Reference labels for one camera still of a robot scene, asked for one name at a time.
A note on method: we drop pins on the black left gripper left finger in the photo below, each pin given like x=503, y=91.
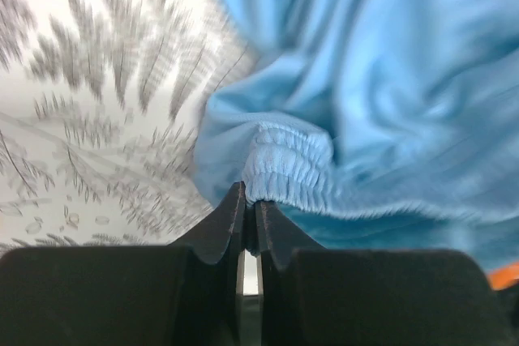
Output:
x=179, y=294

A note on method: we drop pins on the orange tie-dye shorts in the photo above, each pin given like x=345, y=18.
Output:
x=504, y=277

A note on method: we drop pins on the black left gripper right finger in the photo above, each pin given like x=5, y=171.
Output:
x=314, y=296

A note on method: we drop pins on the light blue shorts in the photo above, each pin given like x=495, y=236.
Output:
x=379, y=124

